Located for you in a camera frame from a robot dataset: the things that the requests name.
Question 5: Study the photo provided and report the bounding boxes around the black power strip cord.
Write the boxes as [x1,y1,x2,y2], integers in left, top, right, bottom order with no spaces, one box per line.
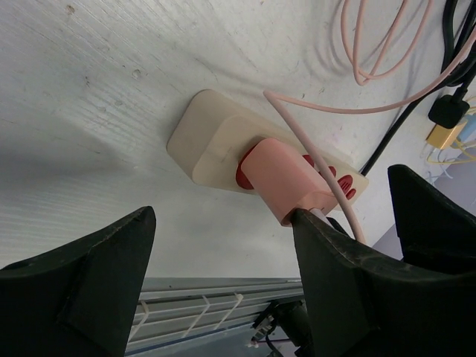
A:
[358,0,476,178]

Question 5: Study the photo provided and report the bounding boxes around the yellow charger plug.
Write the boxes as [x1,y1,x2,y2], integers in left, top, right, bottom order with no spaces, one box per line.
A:
[426,123,465,149]

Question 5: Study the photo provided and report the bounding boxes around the blue charger plug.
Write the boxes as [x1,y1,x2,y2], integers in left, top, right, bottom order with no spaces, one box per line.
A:
[458,114,476,142]

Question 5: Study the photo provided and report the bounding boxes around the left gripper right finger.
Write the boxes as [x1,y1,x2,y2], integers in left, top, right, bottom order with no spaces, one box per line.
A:
[291,210,475,356]

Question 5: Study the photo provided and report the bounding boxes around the yellow charging cable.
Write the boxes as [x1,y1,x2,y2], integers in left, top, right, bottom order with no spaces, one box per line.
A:
[425,139,476,164]

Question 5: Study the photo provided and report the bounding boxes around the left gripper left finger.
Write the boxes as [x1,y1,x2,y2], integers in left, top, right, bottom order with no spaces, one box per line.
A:
[1,206,156,356]

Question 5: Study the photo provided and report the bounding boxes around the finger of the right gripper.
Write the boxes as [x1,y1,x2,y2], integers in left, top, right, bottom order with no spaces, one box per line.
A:
[387,164,475,260]

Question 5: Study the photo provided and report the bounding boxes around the beige red power strip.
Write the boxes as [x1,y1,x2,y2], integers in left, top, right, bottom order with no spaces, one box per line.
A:
[166,89,370,213]

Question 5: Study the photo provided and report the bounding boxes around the pink charger plug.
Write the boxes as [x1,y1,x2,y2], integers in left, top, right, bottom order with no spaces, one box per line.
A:
[235,138,337,227]

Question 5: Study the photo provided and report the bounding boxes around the aluminium table frame rail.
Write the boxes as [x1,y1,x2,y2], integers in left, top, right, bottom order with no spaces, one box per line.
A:
[125,277,303,356]

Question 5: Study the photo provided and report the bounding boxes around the pink charging cable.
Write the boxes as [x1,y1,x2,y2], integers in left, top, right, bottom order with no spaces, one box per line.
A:
[263,0,476,245]

